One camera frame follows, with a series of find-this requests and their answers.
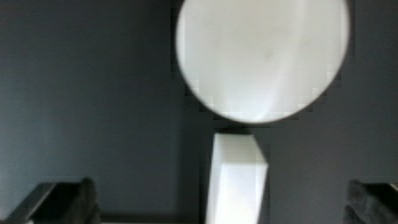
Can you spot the white L-shaped fence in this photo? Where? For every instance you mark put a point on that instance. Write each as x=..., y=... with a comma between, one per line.
x=236, y=180

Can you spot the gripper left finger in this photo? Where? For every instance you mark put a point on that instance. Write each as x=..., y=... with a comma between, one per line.
x=60, y=203

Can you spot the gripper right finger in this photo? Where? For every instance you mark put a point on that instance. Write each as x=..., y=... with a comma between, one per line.
x=371, y=207

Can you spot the white lamp bulb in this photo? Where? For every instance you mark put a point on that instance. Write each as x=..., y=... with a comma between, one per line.
x=259, y=50

